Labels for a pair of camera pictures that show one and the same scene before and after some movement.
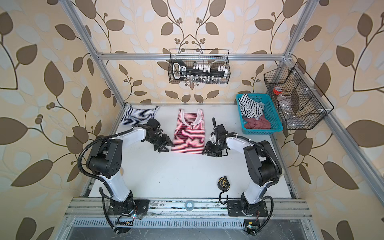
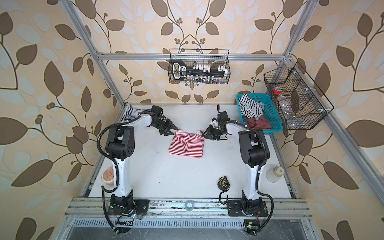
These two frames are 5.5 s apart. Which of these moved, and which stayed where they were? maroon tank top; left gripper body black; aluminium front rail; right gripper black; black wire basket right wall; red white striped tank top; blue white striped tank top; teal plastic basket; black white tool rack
Moved: red white striped tank top; right gripper black; left gripper body black
Stayed: maroon tank top; aluminium front rail; blue white striped tank top; black white tool rack; teal plastic basket; black wire basket right wall
